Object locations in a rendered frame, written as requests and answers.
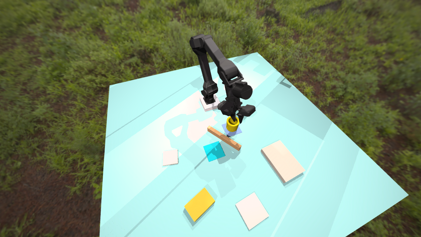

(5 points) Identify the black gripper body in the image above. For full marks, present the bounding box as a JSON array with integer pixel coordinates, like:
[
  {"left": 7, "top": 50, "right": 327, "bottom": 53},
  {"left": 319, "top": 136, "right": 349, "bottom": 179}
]
[{"left": 217, "top": 96, "right": 256, "bottom": 117}]

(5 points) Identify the yellow flat block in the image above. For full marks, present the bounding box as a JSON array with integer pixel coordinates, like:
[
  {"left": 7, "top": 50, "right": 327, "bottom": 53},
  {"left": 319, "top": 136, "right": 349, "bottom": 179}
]
[{"left": 184, "top": 188, "right": 215, "bottom": 222}]

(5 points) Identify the tan wooden bar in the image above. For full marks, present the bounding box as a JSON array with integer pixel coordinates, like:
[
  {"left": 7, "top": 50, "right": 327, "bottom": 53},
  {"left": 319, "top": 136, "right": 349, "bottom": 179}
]
[{"left": 207, "top": 126, "right": 242, "bottom": 151}]

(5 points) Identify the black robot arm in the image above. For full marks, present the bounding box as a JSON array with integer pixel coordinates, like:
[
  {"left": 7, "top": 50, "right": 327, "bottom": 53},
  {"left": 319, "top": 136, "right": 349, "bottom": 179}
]
[{"left": 189, "top": 34, "right": 253, "bottom": 116}]

